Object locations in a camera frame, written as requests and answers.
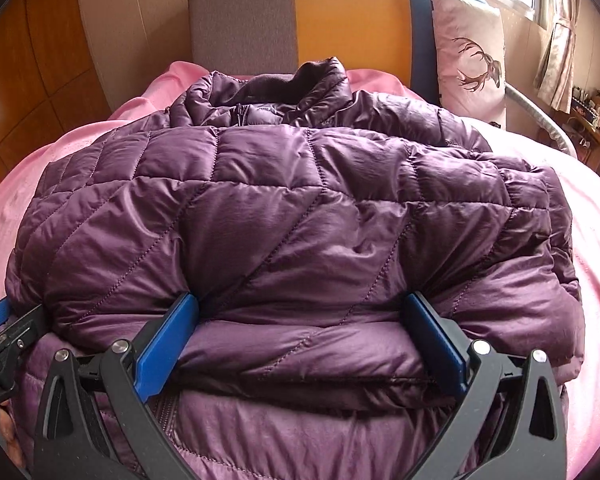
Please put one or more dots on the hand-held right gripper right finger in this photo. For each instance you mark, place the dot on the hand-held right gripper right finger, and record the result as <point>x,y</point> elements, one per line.
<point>435,340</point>

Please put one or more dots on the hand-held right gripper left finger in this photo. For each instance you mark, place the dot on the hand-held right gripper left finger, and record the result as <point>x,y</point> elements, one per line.
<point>165,345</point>

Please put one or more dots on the purple quilted puffer jacket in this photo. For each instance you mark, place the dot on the purple quilted puffer jacket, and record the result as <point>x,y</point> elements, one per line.
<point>300,220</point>

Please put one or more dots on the person's left hand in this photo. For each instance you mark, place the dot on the person's left hand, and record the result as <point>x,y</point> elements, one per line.
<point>10,435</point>

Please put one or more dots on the wooden wardrobe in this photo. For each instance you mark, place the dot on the wooden wardrobe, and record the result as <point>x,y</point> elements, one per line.
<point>30,60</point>

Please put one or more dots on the cluttered wooden desk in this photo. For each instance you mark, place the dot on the cluttered wooden desk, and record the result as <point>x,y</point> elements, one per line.
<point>597,130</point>

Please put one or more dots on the deer print pillow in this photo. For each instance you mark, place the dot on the deer print pillow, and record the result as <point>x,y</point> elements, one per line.
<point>467,60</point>

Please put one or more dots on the pink star print curtain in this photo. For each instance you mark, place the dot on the pink star print curtain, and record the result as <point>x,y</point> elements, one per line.
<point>560,60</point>

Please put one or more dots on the grey yellow blue headboard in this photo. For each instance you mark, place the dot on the grey yellow blue headboard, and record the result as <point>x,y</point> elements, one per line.
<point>350,20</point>

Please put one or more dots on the grey bed rail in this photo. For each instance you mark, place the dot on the grey bed rail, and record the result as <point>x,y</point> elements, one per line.
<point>550,115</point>

